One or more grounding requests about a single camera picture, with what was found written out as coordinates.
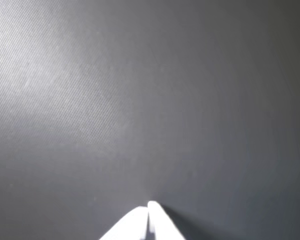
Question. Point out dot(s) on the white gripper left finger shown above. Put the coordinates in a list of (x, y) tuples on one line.
[(135, 225)]

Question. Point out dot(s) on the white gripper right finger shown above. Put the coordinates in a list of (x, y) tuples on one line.
[(162, 222)]

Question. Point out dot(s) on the dark grey mat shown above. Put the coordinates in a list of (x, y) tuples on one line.
[(90, 100)]

